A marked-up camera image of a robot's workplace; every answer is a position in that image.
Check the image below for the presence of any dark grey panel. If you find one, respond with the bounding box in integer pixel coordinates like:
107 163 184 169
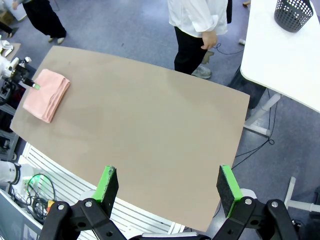
0 189 44 240

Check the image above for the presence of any bystander in black trousers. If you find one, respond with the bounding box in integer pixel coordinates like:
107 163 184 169
12 0 68 45

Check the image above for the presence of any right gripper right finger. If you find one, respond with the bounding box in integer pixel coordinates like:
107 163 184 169
212 164 300 240

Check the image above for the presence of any person's right hand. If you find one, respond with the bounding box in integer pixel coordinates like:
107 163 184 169
201 29 219 51

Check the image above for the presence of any black control box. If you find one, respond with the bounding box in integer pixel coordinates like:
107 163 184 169
0 129 20 161

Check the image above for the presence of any person's right forearm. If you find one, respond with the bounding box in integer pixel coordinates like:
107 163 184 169
194 14 219 33

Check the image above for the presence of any white table foot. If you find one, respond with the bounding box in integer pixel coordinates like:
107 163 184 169
284 176 320 214

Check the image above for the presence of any person in white shirt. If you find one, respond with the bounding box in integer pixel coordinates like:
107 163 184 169
167 0 233 80

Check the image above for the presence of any black floor power cable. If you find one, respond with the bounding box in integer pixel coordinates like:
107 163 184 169
231 94 279 171

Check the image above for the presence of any white side table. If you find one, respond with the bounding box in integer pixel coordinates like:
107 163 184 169
239 0 320 137

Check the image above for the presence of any thin dark floor cable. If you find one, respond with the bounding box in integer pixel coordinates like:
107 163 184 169
214 42 245 56

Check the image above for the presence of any black looped stop-button cable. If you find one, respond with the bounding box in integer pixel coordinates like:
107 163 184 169
24 173 56 221

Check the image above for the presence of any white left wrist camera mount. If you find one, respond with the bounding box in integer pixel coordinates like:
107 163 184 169
9 56 32 69

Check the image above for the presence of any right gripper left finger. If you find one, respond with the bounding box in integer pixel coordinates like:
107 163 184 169
38 164 126 240

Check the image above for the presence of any dark perforated laundry basket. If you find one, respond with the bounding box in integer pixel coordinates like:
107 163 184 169
273 0 315 33

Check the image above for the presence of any pink towel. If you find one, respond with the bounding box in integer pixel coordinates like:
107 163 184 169
22 68 71 124

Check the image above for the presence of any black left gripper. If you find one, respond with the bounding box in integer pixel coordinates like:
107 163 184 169
11 65 41 91

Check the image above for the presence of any brown cardboard box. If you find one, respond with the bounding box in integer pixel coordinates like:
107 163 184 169
0 11 15 26

